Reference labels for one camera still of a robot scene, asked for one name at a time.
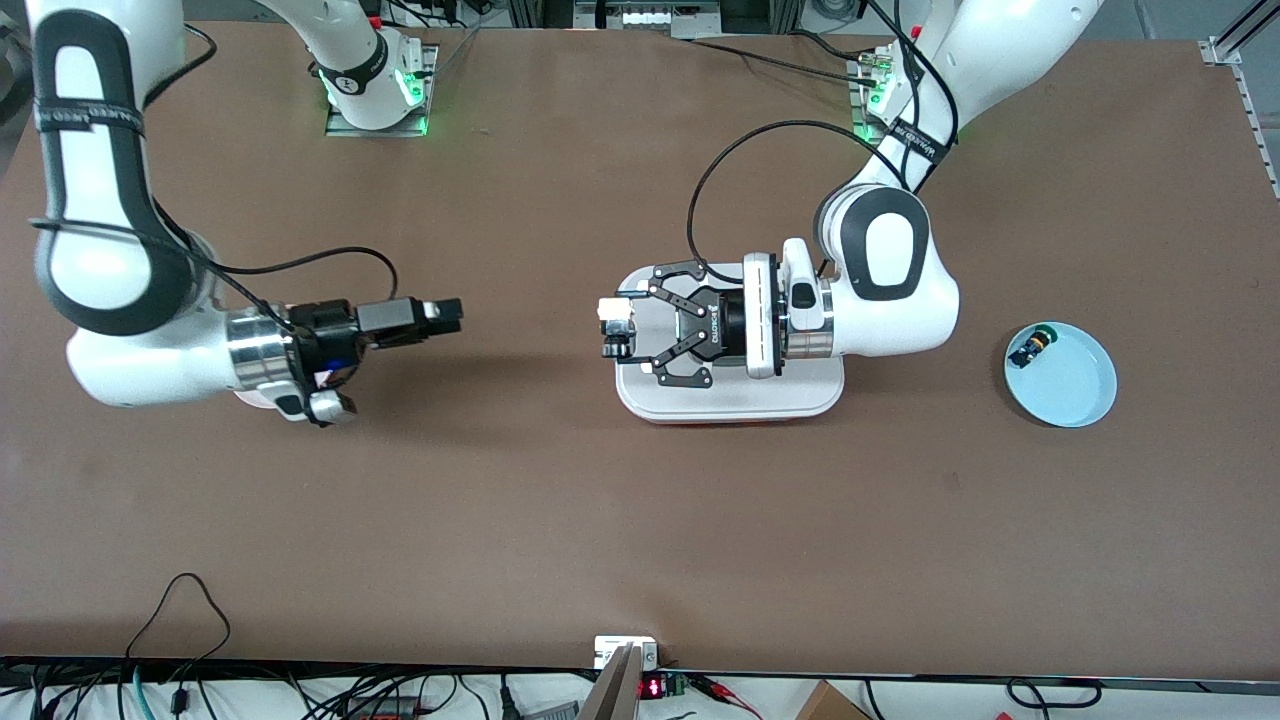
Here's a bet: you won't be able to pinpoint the white lidded lunch box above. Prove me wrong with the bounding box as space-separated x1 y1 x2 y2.
612 263 847 426

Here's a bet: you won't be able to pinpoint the small white box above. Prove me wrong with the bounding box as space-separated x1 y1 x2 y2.
594 636 659 671

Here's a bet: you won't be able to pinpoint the small black yellow component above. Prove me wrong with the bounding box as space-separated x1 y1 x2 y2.
1008 322 1059 369

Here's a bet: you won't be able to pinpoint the red clip leads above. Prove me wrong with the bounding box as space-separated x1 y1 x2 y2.
690 675 763 720

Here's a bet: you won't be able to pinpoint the grey slanted bar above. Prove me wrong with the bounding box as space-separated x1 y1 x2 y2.
578 643 643 720

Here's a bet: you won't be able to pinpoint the light blue round plate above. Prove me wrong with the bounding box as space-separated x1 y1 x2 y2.
1003 320 1118 430

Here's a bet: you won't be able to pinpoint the brown cardboard piece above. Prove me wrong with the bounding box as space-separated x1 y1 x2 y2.
795 680 873 720

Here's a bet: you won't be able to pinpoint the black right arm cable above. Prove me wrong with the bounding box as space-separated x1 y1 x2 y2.
30 22 398 336

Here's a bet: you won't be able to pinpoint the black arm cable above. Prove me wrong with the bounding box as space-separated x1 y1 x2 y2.
30 22 398 336
686 0 963 276

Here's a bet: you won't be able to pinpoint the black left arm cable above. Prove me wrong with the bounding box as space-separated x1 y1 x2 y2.
686 0 963 276

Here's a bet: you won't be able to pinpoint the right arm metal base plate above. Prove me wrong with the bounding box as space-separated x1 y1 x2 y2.
325 43 441 138

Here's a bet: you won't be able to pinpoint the thin black table cable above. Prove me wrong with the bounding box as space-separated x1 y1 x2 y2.
685 35 886 83

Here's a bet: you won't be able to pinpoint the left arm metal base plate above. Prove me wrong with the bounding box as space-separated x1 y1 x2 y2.
848 50 901 148

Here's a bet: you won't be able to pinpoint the black looped cable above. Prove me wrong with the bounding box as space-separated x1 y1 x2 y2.
120 572 233 666

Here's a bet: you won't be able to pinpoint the black coiled cable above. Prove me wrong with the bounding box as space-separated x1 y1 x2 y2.
1005 678 1103 713

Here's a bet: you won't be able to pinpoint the aluminium frame rail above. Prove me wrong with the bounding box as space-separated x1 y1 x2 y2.
1198 0 1280 201

